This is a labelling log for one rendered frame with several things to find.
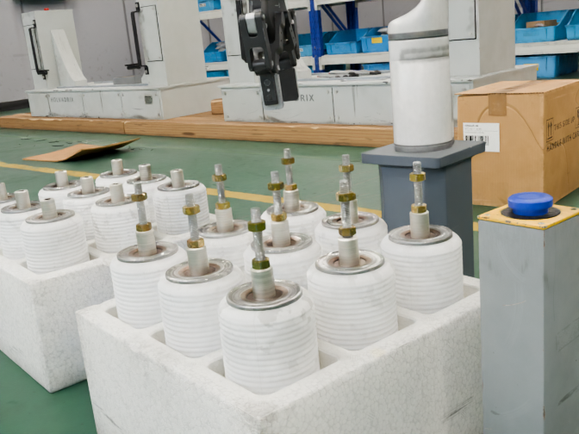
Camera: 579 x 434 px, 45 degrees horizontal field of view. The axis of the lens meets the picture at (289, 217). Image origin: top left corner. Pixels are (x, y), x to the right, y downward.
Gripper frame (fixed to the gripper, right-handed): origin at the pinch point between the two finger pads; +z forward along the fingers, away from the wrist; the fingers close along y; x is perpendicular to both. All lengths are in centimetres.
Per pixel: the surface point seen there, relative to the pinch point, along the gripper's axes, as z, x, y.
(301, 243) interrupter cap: 17.8, 0.0, -0.9
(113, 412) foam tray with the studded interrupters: 35.5, 24.8, -10.1
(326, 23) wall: 2, 211, 964
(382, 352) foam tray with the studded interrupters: 25.4, -10.8, -14.2
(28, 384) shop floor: 41, 50, 6
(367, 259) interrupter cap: 18.2, -8.9, -6.5
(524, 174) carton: 38, -29, 106
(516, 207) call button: 11.8, -24.5, -12.0
